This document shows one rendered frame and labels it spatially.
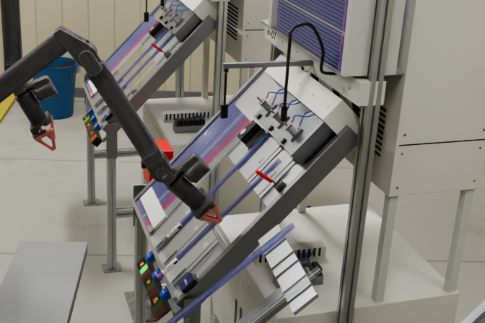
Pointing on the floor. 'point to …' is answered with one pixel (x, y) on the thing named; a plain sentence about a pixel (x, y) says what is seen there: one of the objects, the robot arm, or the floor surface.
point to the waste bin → (53, 71)
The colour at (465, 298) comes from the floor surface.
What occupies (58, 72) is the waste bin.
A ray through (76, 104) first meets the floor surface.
